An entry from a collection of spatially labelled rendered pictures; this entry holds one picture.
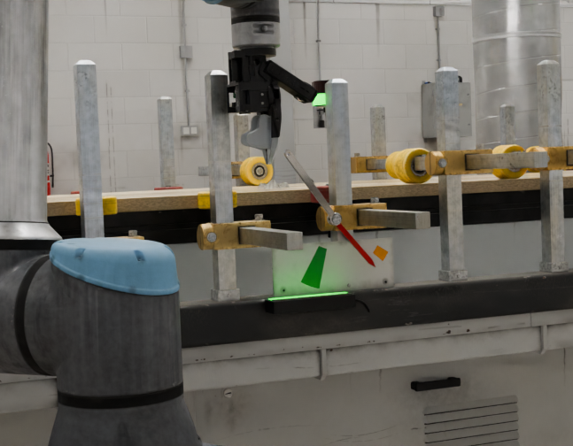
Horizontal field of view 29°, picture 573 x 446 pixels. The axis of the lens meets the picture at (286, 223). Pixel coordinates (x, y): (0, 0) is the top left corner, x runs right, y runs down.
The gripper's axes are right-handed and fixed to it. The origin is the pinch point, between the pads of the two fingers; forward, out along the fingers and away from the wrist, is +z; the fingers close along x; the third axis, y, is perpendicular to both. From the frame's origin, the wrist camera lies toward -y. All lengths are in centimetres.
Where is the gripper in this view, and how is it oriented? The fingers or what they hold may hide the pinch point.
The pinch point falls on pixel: (272, 157)
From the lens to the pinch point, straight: 207.6
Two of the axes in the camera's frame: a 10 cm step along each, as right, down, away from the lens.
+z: 0.4, 10.0, 0.5
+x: 3.7, 0.3, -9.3
